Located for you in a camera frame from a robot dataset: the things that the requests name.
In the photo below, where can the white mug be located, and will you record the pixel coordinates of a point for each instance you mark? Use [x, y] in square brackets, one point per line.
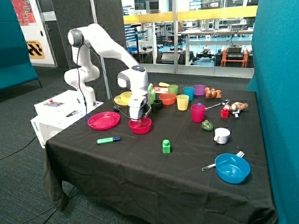
[221, 135]

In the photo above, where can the yellow plastic cup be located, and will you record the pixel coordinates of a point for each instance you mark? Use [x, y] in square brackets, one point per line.
[182, 102]

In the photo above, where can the small black cup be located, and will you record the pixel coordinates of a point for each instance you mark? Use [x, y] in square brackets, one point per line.
[157, 104]

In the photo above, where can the green highlighter marker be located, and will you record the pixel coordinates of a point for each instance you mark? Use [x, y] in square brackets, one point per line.
[108, 140]

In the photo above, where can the brown teddy bear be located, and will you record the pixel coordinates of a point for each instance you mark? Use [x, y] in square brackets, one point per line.
[212, 93]

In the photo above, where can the green plastic cup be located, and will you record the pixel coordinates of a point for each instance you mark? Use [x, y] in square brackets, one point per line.
[173, 89]

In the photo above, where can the dark toy plum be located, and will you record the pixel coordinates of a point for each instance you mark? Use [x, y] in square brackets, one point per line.
[116, 108]

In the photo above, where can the brown plush toy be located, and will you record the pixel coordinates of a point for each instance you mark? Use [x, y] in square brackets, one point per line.
[236, 106]

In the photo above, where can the purple plastic bowl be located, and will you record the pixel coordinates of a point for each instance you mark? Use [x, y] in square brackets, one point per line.
[199, 90]

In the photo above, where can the pink plastic cup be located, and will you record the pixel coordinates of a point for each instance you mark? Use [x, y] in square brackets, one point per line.
[198, 112]

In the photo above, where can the yellow plastic plate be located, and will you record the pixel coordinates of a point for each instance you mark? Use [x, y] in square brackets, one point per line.
[121, 100]

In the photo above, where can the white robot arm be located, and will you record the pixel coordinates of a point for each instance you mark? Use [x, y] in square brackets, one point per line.
[135, 78]

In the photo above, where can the green white spray bottle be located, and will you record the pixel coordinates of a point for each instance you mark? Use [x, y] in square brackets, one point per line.
[152, 93]

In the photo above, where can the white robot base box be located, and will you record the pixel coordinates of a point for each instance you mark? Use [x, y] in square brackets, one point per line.
[51, 114]

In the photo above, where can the pink plastic plate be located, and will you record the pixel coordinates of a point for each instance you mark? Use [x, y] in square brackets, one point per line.
[104, 120]

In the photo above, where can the yellow plastic bowl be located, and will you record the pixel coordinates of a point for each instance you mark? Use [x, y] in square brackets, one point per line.
[126, 96]

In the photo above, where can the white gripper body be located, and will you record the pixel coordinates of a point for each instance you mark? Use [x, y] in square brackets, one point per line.
[139, 107]

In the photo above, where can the pink plastic bowl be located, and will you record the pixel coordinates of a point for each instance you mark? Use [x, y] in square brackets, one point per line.
[140, 128]

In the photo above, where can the blue plastic cup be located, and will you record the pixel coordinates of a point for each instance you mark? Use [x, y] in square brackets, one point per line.
[189, 91]

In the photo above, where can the black tablecloth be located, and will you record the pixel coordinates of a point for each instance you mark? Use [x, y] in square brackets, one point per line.
[136, 178]

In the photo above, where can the black marker pen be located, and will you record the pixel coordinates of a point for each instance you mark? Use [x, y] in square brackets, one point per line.
[72, 113]

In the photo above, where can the green toy bell pepper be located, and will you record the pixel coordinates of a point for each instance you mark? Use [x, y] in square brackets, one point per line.
[207, 125]

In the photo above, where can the orange plastic bowl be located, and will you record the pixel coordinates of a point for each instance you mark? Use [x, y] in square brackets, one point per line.
[168, 98]

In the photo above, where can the red packet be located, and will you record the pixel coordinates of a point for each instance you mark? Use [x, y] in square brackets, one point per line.
[160, 90]

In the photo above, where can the metal fork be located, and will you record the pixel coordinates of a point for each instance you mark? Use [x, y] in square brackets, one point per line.
[239, 154]

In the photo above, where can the red toy brick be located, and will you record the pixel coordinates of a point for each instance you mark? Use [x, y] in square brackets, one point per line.
[224, 113]

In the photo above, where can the green toy brick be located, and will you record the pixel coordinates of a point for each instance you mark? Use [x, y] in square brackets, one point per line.
[166, 146]

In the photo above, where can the yellow toy banana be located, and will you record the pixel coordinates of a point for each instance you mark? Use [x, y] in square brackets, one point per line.
[164, 85]

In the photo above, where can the blue plastic bowl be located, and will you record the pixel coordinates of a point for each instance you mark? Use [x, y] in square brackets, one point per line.
[232, 168]

